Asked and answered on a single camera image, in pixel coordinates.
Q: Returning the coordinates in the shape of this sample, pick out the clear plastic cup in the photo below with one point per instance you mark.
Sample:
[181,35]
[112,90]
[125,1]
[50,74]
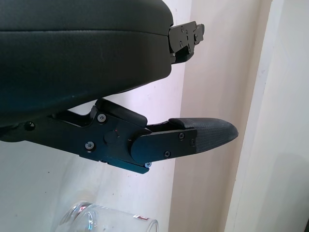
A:
[103,218]

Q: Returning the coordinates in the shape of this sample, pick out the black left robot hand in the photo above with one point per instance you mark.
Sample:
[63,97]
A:
[72,60]

